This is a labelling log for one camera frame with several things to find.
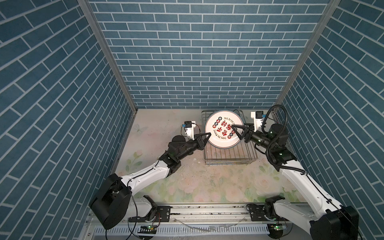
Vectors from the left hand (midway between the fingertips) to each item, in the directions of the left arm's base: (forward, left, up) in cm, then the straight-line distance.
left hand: (211, 135), depth 72 cm
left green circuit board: (-35, +32, -30) cm, 56 cm away
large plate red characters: (+5, -4, +3) cm, 7 cm away
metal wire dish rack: (+3, -23, -24) cm, 34 cm away
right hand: (+3, -11, +5) cm, 12 cm away
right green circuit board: (-35, -32, -27) cm, 55 cm away
